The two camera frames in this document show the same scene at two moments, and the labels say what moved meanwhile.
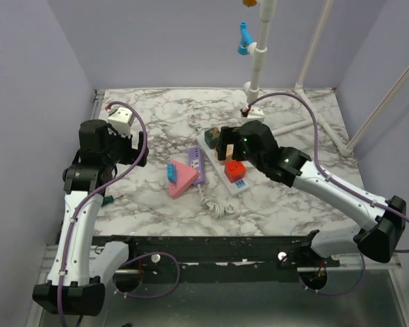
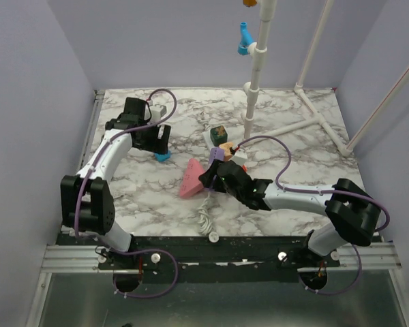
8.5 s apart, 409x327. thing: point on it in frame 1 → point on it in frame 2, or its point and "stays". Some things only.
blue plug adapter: (172, 173) → (163, 157)
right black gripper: (225, 133) → (208, 178)
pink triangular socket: (186, 176) → (191, 182)
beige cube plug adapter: (230, 148) stays
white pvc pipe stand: (259, 50) stays
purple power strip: (195, 160) → (215, 153)
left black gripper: (132, 153) → (159, 146)
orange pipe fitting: (249, 3) stays
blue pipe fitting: (245, 39) stays
